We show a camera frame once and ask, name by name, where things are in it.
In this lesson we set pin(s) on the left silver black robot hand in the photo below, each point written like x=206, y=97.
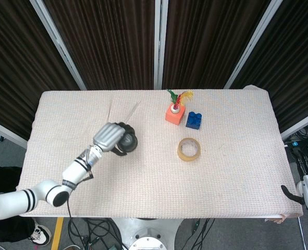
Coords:
x=108, y=136

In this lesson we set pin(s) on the black round object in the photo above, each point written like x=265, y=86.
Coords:
x=127, y=142

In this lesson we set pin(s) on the black round dice tray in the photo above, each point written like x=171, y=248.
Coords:
x=136, y=143

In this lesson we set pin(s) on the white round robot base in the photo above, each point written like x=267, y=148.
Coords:
x=146, y=234

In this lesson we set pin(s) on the clear plastic straw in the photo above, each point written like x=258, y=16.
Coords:
x=133, y=110

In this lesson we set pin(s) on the black equipment with green lights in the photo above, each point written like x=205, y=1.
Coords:
x=303, y=147

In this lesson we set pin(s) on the orange foam block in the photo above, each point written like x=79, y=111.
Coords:
x=173, y=118

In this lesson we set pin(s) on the colourful feather shuttlecock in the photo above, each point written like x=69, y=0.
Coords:
x=175, y=108

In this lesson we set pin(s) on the yellowish packing tape roll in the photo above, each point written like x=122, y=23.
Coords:
x=181, y=152

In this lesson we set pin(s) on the beige waffle tablecloth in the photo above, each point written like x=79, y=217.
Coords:
x=169, y=187

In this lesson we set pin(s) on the blue building brick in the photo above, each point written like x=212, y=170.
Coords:
x=193, y=121

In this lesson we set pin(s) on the dark pleated partition panel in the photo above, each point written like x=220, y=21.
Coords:
x=208, y=39
x=104, y=44
x=294, y=65
x=18, y=65

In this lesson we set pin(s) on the yellow floor tape strip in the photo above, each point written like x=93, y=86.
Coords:
x=56, y=234

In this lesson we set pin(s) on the person in black clothing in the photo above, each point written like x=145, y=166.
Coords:
x=2, y=177

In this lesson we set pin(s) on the black and white sneaker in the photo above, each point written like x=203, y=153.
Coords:
x=40, y=233

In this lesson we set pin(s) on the aluminium partition rail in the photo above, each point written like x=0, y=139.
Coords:
x=7, y=133
x=299, y=125

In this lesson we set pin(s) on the aluminium partition post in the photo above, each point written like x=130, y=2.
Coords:
x=252, y=44
x=160, y=44
x=59, y=44

